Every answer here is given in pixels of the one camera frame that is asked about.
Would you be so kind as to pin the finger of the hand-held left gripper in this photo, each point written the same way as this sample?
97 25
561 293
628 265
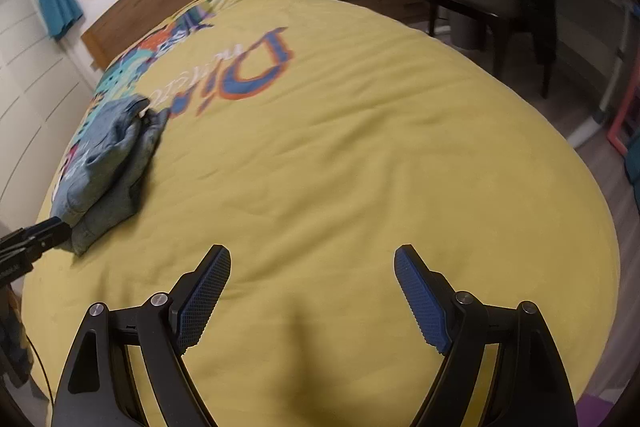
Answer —
50 234

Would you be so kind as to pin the grey waste bin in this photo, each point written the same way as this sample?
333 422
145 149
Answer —
467 29

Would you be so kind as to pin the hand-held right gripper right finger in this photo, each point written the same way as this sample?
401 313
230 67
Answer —
422 302

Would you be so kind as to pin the yellow printed blanket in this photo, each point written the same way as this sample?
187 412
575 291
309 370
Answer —
375 157

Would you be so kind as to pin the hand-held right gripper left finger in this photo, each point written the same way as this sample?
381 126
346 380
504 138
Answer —
202 302

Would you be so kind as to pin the white wardrobe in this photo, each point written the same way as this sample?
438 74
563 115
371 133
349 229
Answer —
30 82

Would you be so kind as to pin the pink plastic frame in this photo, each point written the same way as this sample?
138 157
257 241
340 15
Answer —
625 122

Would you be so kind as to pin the blue denim jacket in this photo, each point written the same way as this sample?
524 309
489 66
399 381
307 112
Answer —
107 167

